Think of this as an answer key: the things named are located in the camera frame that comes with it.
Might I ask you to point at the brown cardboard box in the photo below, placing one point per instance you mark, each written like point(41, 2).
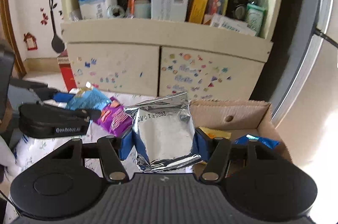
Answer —
point(238, 117)

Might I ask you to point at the purple noodle snack bag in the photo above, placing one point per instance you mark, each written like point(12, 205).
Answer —
point(113, 119)

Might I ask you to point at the teal green carton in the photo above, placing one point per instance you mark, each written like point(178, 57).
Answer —
point(254, 17)

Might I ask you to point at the floral white tablecloth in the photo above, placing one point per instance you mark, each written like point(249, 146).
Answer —
point(29, 150)

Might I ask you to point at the blue foil snack bag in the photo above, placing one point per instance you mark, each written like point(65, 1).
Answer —
point(251, 138)

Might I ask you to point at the yellow orange box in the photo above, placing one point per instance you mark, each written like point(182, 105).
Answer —
point(197, 11)

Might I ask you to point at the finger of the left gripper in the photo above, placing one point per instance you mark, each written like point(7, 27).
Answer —
point(53, 94)
point(53, 113)

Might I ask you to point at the yellow orange snack bag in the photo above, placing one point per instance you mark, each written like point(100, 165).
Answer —
point(213, 133)

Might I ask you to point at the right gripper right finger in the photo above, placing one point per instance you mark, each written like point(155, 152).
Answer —
point(216, 153)

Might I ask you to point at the red cardboard carton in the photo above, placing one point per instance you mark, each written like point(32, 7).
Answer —
point(66, 71)

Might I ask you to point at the light blue snack bag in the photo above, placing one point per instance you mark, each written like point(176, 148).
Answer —
point(88, 97)

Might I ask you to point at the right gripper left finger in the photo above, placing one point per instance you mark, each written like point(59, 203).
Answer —
point(112, 151)

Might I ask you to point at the flat white medicine box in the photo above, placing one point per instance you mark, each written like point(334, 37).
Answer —
point(238, 26)

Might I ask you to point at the beige cabinet with stickers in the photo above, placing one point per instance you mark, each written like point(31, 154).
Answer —
point(157, 58)

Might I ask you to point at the silver foil snack bag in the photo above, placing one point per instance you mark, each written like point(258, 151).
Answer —
point(164, 134)

